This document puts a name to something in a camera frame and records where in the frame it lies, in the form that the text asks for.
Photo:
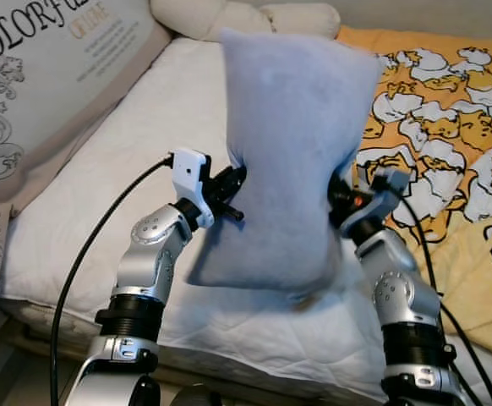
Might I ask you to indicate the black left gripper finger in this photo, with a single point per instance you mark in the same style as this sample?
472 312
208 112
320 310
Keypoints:
239 174
232 214

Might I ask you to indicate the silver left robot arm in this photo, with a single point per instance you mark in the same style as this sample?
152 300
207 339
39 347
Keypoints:
149 254

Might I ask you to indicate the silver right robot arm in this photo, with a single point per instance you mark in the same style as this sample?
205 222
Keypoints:
402 296

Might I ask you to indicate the white quilted mattress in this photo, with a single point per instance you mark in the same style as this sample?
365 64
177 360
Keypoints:
144 118

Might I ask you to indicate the orange egg-print duvet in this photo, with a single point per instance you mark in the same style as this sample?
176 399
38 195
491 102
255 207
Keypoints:
449 110

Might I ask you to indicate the beige plush cushion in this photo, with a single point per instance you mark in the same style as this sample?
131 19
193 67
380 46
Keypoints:
229 17

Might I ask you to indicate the grey robot foot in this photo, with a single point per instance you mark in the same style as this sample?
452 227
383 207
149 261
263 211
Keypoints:
197 397

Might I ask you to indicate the grey lettered print pillow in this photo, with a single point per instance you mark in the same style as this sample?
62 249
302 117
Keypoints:
51 85

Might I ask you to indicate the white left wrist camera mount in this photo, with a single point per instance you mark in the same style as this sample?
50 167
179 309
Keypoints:
191 178

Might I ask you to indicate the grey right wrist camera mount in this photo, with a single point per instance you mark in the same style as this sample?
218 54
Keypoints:
390 182

